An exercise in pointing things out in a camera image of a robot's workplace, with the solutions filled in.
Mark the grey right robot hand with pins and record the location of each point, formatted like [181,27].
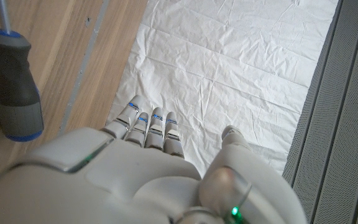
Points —
[120,180]

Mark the white backdrop cloth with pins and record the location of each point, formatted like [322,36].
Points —
[222,68]

